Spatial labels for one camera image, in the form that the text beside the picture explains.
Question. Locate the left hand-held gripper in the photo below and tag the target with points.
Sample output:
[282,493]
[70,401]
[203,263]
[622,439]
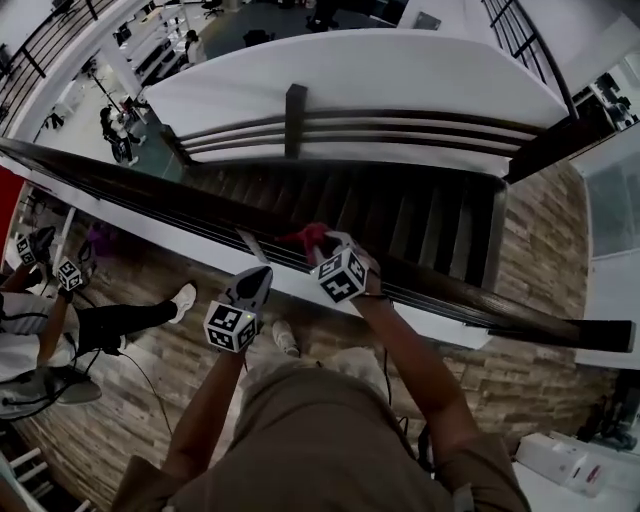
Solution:
[232,327]

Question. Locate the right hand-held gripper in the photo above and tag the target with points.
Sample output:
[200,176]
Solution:
[340,277]

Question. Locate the pink cloth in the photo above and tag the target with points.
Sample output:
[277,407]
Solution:
[307,234]

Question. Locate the dark wooden handrail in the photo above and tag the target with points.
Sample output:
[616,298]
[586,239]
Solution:
[175,195]

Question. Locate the purple cloth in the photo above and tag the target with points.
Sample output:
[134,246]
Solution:
[100,240]

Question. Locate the person's right forearm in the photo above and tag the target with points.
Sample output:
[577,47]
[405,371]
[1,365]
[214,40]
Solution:
[410,370]

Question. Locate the person's left forearm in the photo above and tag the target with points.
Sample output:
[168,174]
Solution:
[210,410]

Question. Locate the person's right hand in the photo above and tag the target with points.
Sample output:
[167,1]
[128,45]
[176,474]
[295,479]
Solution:
[375,280]

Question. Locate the person's white shoe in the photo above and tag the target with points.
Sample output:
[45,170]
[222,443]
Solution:
[286,339]

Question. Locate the dark wooden staircase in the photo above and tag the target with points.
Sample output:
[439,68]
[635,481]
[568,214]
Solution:
[400,215]

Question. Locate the person's light trousers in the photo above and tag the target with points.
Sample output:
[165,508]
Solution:
[360,370]

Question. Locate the dark wooden stair banister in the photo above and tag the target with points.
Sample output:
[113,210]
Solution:
[295,120]

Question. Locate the person's olive shirt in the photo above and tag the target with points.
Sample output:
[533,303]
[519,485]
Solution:
[320,450]

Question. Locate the red-topped desk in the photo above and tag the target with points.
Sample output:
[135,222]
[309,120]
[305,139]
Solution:
[10,210]

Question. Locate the white metal rack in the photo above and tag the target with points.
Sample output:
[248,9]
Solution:
[25,457]

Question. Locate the short black metal balustrade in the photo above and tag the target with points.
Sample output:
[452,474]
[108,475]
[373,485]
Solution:
[556,62]

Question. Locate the white cardboard box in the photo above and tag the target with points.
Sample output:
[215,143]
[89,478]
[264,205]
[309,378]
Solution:
[550,457]

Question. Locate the long black metal balustrade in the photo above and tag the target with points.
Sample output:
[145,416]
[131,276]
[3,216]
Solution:
[34,61]

